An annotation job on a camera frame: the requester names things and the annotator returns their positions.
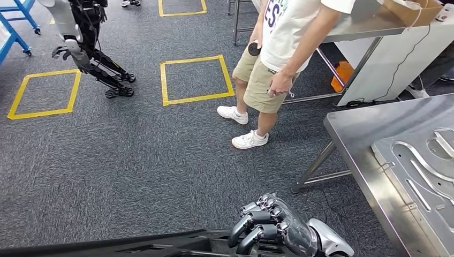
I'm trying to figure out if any person's right hand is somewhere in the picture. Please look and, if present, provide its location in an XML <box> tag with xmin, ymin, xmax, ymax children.
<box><xmin>248</xmin><ymin>31</ymin><xmax>264</xmax><ymax>47</ymax></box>

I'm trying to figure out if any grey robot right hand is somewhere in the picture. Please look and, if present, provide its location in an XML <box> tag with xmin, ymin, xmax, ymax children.
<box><xmin>226</xmin><ymin>192</ymin><xmax>319</xmax><ymax>257</ymax></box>

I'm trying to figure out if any person's left hand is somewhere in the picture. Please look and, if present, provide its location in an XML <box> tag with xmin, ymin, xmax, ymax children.
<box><xmin>267</xmin><ymin>70</ymin><xmax>296</xmax><ymax>99</ymax></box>

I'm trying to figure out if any black round controller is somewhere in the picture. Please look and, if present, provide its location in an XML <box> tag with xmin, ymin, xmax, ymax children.
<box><xmin>247</xmin><ymin>41</ymin><xmax>263</xmax><ymax>57</ymax></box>

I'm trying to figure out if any black plastic plate frame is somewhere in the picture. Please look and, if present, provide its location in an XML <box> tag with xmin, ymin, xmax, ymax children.
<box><xmin>0</xmin><ymin>229</ymin><xmax>295</xmax><ymax>257</ymax></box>

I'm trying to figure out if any steel workbench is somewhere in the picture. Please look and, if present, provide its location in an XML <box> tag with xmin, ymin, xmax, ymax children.
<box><xmin>291</xmin><ymin>93</ymin><xmax>454</xmax><ymax>257</ymax></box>

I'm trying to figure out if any blue metal shelf rack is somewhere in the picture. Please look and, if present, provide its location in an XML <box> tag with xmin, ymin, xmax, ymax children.
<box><xmin>0</xmin><ymin>0</ymin><xmax>42</xmax><ymax>67</ymax></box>

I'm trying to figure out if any orange object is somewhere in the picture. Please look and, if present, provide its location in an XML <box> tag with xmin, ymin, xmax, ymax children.
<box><xmin>330</xmin><ymin>61</ymin><xmax>355</xmax><ymax>94</ymax></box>

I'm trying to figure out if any yellow floor tape square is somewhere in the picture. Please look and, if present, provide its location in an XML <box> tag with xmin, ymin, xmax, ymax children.
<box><xmin>160</xmin><ymin>54</ymin><xmax>236</xmax><ymax>107</ymax></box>
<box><xmin>157</xmin><ymin>0</ymin><xmax>208</xmax><ymax>17</ymax></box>

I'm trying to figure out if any steel table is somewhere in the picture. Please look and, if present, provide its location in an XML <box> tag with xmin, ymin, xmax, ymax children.
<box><xmin>226</xmin><ymin>0</ymin><xmax>408</xmax><ymax>106</ymax></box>

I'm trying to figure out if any stamped grey metal panel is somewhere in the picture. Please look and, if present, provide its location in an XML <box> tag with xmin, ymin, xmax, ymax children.
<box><xmin>370</xmin><ymin>127</ymin><xmax>454</xmax><ymax>257</ymax></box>

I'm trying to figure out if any tan cardboard box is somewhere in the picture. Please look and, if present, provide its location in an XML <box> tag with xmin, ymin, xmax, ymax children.
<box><xmin>382</xmin><ymin>0</ymin><xmax>444</xmax><ymax>28</ymax></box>

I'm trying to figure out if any black white humanoid robot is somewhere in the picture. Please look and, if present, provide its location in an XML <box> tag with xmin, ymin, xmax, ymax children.
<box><xmin>37</xmin><ymin>0</ymin><xmax>137</xmax><ymax>99</ymax></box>

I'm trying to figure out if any thin cable on board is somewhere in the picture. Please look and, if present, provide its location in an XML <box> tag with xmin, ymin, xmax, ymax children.
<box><xmin>373</xmin><ymin>22</ymin><xmax>432</xmax><ymax>102</ymax></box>

